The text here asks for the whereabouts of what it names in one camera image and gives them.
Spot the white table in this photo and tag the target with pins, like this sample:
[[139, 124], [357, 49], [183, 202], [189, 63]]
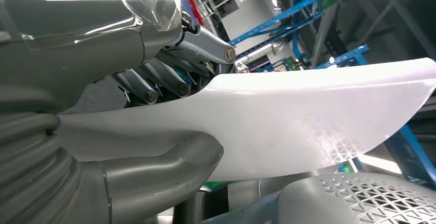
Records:
[[245, 18]]

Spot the grey robot body shell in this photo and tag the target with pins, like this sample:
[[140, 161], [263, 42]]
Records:
[[340, 202]]

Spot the blue steel shelf rack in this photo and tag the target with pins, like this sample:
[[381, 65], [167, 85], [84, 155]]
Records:
[[412, 154], [272, 21]]

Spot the red barrier belt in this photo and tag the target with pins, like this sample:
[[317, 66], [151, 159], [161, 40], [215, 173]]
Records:
[[195, 8]]

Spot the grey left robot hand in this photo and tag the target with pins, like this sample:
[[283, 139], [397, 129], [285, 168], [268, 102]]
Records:
[[68, 38]]

